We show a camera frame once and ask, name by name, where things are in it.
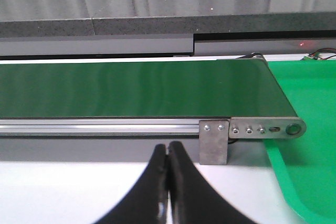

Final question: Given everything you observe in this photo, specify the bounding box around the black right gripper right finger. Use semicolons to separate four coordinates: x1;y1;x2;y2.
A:
168;141;254;223

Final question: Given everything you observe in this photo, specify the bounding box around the red black wire bundle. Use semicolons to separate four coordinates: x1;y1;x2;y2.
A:
301;47;336;61

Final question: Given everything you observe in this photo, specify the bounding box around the steel roller end plate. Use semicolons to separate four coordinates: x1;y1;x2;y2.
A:
228;117;307;140

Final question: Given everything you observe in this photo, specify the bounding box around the steel conveyor support bracket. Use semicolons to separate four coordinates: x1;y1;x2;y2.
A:
199;120;229;165

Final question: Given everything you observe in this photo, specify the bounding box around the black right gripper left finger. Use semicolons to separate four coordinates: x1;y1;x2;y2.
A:
97;144;168;223

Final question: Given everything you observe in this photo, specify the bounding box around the grey stone slab bench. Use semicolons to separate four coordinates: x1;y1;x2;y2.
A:
1;0;335;58

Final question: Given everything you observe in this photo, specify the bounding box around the green conveyor belt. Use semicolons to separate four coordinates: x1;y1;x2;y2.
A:
1;59;296;118

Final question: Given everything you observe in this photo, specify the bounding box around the bright green plastic tray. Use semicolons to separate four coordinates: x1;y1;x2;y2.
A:
264;60;335;223

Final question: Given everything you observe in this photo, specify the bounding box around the aluminium conveyor side rail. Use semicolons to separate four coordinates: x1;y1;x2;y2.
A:
1;118;200;136

